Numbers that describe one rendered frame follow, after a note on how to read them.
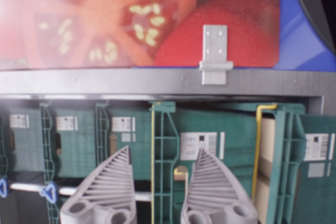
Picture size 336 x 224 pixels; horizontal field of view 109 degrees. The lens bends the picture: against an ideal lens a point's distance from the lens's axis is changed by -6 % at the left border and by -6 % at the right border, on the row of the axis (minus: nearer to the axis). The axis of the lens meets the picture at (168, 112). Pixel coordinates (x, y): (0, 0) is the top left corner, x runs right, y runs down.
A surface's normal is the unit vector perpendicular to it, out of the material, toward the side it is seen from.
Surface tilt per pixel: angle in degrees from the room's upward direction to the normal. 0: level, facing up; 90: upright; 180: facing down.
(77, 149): 97
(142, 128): 97
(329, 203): 93
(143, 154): 97
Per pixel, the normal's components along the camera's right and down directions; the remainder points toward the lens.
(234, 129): 0.04, 0.07
